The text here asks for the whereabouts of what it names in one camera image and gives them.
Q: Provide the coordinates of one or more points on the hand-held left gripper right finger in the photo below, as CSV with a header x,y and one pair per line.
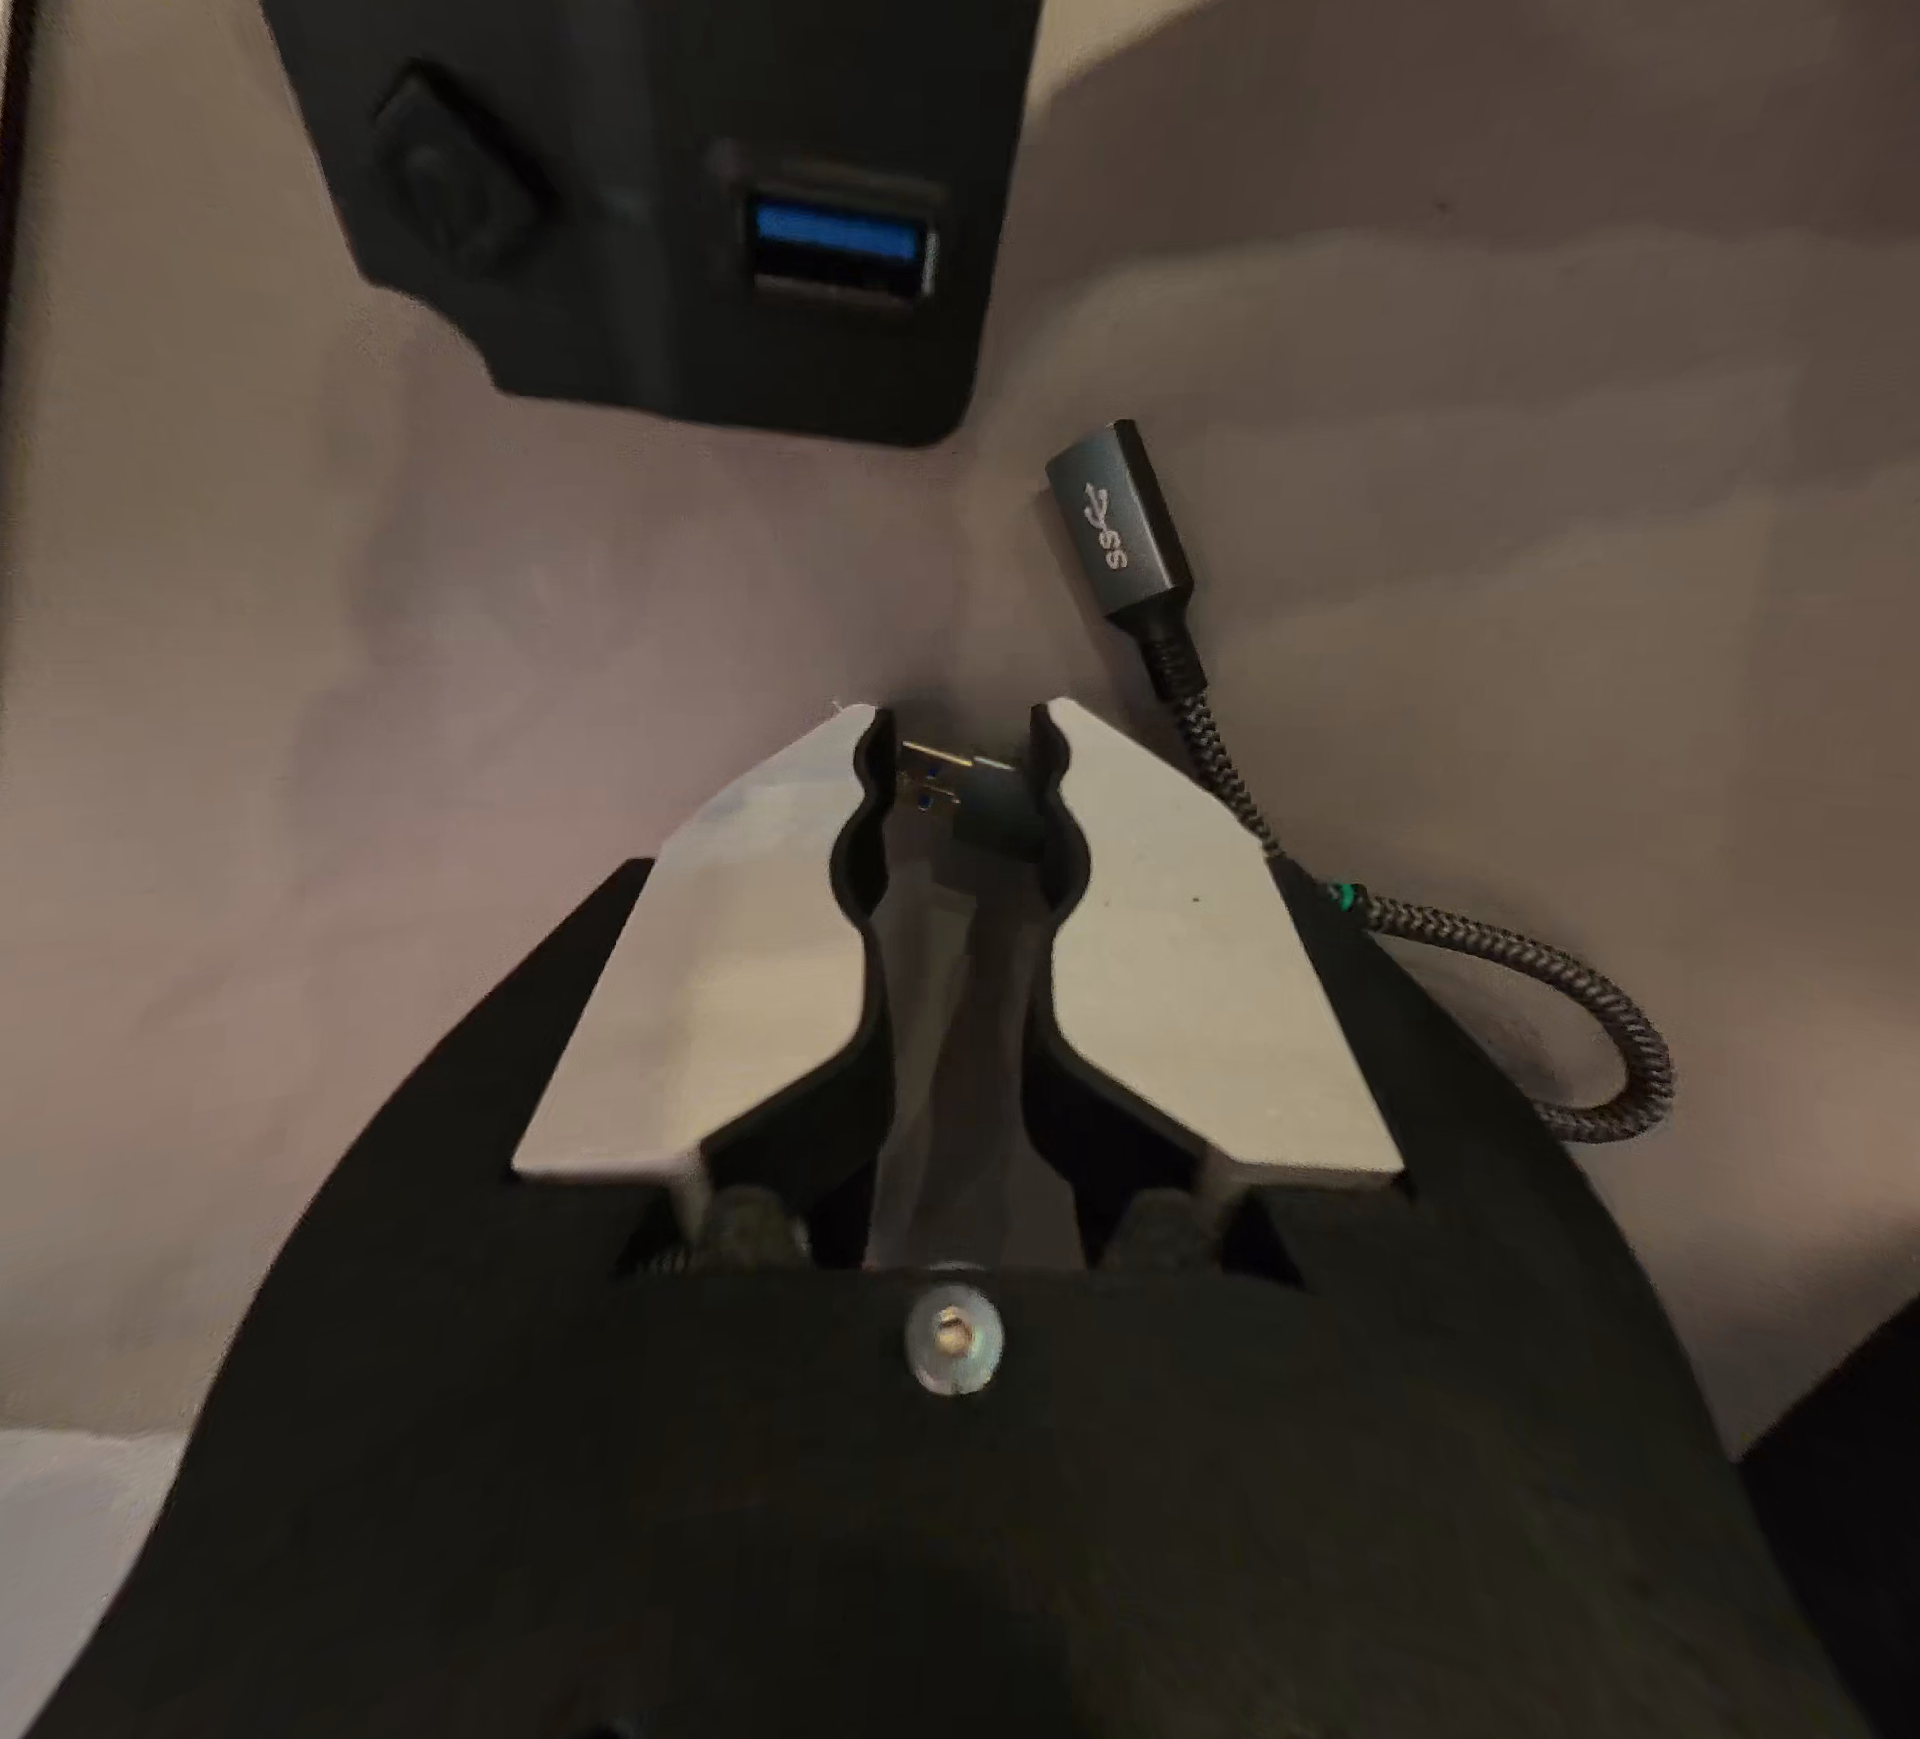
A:
x,y
1184,1005

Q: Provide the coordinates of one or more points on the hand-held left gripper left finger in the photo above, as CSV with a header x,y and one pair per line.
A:
x,y
724,1019

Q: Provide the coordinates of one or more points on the black multi-port usb hub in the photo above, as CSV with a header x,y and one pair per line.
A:
x,y
629,122

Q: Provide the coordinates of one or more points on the dark cloth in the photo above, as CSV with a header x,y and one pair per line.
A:
x,y
1842,1545

